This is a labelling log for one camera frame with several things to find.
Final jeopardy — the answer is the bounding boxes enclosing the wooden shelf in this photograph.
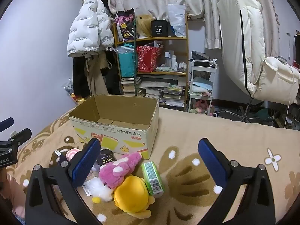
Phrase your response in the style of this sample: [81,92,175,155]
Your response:
[114,16,190,112]

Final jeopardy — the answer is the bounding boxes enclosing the small pink plush toy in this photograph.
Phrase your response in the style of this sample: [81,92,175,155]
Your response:
[192,100,213,114]

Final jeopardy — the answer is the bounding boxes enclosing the folded blue towel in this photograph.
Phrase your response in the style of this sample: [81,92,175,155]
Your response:
[191,76,214,93]

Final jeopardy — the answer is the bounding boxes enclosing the beige printed blanket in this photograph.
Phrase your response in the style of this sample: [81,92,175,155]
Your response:
[7,106,300,225]

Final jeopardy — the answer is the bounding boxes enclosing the office chair base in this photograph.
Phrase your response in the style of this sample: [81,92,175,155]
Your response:
[218,97,270,123]

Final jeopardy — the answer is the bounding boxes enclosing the red gift bag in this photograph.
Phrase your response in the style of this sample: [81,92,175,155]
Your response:
[136,46,162,73]

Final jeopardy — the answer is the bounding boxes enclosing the white trolley cart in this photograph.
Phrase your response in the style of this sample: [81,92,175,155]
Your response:
[188,60,217,116]

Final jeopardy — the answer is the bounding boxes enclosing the blonde wig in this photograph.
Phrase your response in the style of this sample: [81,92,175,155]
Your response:
[136,14,156,39]

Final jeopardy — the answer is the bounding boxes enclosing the black box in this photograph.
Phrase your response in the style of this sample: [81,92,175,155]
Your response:
[151,19,170,38]

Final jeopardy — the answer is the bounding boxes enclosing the black tissue pack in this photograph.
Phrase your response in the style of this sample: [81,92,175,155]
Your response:
[96,148,118,168]

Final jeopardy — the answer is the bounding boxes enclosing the clear plastic bag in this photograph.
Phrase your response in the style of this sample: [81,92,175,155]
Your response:
[167,4,187,37]

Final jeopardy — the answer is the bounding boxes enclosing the white printed puffer jacket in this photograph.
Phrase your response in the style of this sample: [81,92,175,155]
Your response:
[67,0,115,58]

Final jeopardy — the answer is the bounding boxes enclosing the black pink printed bag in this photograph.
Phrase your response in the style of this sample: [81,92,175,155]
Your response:
[115,9,137,42]

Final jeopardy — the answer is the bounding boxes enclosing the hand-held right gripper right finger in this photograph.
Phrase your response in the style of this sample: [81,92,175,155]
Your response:
[197,138,276,225]

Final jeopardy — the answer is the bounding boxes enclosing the pink cloth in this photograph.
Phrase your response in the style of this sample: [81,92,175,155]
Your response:
[0,173,27,218]

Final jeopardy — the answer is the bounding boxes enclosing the stack of books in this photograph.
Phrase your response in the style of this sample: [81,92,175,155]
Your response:
[120,75,186,108]

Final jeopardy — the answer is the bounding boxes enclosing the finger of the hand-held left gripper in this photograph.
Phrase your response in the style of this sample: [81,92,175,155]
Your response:
[9,128,32,146]
[0,118,14,132]

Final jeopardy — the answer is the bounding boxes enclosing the beige hanging coat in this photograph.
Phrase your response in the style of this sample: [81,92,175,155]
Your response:
[84,52,109,97]

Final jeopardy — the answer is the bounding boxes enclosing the green paper packet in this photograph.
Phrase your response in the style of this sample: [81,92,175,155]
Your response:
[141,161,165,197]

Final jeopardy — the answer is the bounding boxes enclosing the teal bag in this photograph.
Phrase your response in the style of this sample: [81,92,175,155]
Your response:
[117,43,138,78]

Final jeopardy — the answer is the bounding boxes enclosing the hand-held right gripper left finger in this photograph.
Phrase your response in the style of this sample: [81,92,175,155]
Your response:
[25,138,102,225]

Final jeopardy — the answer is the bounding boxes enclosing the pile of shiny bags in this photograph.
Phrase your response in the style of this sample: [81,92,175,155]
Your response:
[64,79,92,104]

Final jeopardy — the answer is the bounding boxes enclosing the printed cardboard box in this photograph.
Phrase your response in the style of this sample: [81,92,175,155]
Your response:
[68,95,160,160]

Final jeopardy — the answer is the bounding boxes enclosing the pink swirl lollipop toy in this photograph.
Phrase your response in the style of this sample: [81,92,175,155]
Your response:
[66,148,81,162]

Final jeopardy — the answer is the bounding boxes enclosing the cream puffer coat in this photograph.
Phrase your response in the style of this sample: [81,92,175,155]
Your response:
[217,0,300,106]

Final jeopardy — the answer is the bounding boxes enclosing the row of white bottles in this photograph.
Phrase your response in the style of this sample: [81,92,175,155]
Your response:
[163,52,188,73]

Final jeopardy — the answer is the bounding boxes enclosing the white plush toy yellow feet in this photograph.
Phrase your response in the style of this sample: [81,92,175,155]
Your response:
[90,177,114,203]

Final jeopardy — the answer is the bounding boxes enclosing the dark hanging coat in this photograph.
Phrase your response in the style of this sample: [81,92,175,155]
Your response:
[73,56,92,97]

